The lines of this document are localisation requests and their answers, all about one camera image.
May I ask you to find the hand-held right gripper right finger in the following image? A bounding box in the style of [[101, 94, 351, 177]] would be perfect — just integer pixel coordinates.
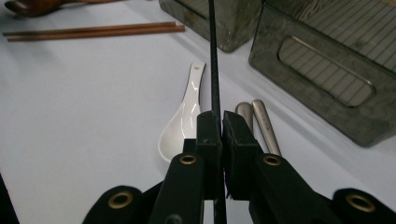
[[221, 110, 265, 201]]

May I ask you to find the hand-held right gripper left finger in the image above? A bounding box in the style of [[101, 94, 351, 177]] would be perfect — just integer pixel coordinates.
[[181, 110, 224, 202]]

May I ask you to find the white ceramic spoon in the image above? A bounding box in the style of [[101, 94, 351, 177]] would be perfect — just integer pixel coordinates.
[[157, 61, 207, 163]]

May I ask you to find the black chopstick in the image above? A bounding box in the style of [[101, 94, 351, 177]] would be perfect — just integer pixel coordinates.
[[207, 0, 228, 224]]

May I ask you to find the smoky clear plastic bin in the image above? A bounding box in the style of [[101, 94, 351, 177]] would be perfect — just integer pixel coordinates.
[[158, 0, 265, 53], [248, 0, 396, 148]]

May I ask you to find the brown wooden chopstick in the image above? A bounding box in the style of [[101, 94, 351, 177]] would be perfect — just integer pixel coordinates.
[[2, 21, 177, 36], [7, 25, 186, 43]]

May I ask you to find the brown wooden spoon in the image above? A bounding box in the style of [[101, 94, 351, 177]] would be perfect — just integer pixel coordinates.
[[4, 0, 125, 18]]

